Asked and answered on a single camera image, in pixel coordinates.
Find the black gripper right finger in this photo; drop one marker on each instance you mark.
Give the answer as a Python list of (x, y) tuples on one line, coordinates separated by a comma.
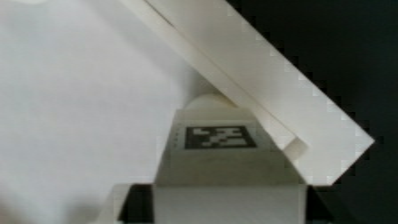
[(326, 209)]

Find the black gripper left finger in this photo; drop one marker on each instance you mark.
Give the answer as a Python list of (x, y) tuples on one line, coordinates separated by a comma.
[(129, 205)]

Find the white leg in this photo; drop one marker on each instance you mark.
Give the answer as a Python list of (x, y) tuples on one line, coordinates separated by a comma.
[(227, 180)]

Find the white square tabletop part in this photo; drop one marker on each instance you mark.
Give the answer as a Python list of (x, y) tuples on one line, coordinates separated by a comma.
[(108, 63)]

